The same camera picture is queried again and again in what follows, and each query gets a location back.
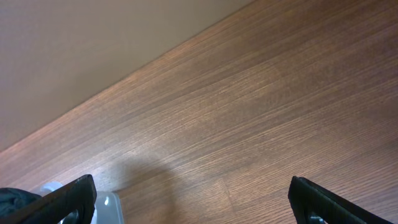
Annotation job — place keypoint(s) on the clear plastic storage container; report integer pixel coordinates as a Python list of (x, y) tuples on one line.
[(107, 206)]

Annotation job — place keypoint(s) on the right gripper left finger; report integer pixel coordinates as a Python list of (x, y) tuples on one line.
[(77, 196)]

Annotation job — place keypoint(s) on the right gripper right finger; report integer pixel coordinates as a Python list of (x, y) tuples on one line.
[(311, 203)]

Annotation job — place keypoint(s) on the black cloth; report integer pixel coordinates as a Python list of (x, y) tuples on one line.
[(14, 199)]

